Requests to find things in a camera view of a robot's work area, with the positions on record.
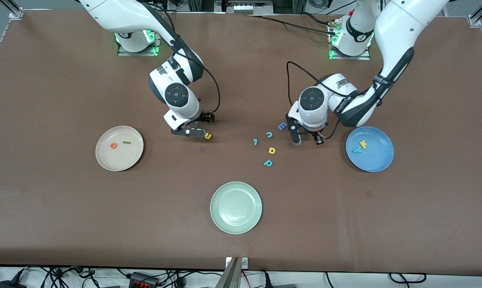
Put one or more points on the black power adapter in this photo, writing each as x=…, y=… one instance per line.
x=8, y=284

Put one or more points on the metal control box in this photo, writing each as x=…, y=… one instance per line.
x=244, y=7

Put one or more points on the yellow letter k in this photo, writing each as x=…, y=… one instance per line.
x=362, y=143

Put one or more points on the teal letter p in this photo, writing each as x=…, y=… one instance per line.
x=266, y=163

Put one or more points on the beige brown round plate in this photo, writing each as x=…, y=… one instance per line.
x=119, y=158

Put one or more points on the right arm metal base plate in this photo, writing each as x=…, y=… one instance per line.
x=122, y=52

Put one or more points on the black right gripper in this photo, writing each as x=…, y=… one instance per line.
x=205, y=117

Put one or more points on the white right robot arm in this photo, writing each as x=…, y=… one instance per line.
x=176, y=95

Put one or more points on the blue letter E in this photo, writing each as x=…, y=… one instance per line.
x=281, y=126

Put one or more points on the pale green round plate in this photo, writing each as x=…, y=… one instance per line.
x=236, y=207

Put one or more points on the grey metal camera post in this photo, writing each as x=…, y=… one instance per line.
x=229, y=276

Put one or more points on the blue round plate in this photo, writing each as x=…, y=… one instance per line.
x=374, y=154

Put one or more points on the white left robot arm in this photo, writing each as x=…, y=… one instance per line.
x=312, y=100

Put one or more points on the teal letter y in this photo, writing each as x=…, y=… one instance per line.
x=357, y=150

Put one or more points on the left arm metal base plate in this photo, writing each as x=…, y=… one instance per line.
x=364, y=57

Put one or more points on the black orange power strip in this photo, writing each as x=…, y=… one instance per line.
x=144, y=279

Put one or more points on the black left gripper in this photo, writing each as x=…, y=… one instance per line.
x=315, y=134

